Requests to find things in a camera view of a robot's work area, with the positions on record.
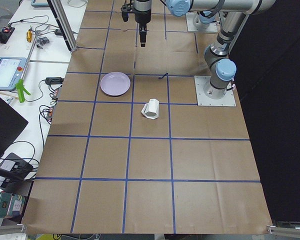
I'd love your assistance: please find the white faceted mug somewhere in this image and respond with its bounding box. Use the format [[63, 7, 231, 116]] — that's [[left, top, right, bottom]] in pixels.
[[141, 98, 159, 120]]

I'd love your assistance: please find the aluminium frame post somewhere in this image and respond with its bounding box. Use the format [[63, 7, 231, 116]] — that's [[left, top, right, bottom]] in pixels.
[[47, 0, 78, 52]]

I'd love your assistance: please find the teach pendant tablet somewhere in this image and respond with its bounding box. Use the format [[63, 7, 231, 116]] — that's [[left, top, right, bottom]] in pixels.
[[0, 57, 27, 91]]

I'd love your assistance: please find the lavender round plate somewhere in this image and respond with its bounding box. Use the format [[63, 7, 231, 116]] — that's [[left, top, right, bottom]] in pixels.
[[100, 72, 131, 97]]

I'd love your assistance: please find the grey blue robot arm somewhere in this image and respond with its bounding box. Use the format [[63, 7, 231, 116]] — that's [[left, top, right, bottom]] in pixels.
[[162, 0, 275, 100], [197, 11, 218, 33]]

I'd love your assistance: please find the yellow handled tool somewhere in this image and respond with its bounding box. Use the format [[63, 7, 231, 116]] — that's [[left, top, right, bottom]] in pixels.
[[26, 29, 33, 43]]

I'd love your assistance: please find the black power adapter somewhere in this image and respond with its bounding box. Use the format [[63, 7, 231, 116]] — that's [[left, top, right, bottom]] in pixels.
[[45, 77, 64, 85]]

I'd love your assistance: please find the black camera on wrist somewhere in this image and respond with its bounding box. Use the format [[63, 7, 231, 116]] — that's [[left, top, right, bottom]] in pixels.
[[121, 5, 130, 22]]

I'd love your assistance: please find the green handled long tool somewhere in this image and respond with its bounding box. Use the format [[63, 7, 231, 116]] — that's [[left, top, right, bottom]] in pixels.
[[15, 31, 39, 103]]

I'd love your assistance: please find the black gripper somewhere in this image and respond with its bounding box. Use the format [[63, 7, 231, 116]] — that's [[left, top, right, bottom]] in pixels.
[[132, 0, 151, 47]]

